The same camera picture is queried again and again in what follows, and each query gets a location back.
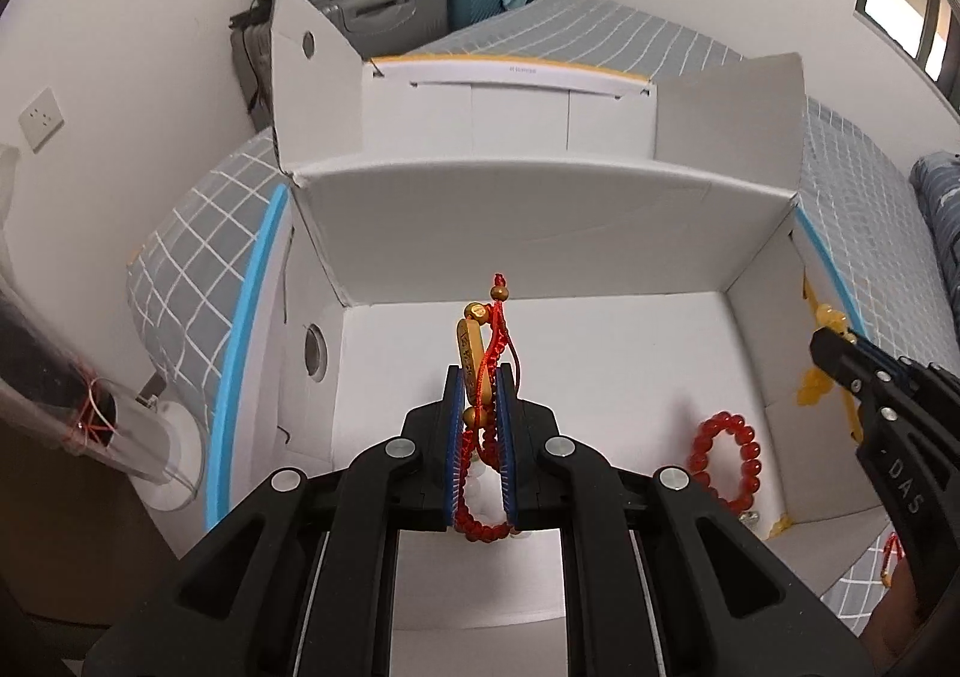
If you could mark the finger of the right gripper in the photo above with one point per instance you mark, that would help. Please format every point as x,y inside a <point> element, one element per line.
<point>847,354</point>

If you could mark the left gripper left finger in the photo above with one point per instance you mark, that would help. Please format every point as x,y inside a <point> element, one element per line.
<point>429,493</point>

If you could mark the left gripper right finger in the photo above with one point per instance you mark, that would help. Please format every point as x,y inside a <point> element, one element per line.
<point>532,496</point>

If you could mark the red string bracelet gold tube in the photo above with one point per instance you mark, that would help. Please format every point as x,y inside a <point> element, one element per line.
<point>482,336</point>

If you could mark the person's hand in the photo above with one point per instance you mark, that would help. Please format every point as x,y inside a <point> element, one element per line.
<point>896,633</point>

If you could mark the grey checked bed sheet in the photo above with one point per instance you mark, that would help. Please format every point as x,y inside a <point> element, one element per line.
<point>672,218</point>

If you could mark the white cardboard storage box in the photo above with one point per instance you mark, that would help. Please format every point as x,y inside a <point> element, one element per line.
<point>520,383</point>

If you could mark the blue grey folded duvet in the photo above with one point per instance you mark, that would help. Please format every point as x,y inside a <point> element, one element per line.
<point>936,182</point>

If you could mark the grey hard suitcase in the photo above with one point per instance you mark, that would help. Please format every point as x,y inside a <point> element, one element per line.
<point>373,28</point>

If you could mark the white wall socket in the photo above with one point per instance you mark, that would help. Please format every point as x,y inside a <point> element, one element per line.
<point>41,120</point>

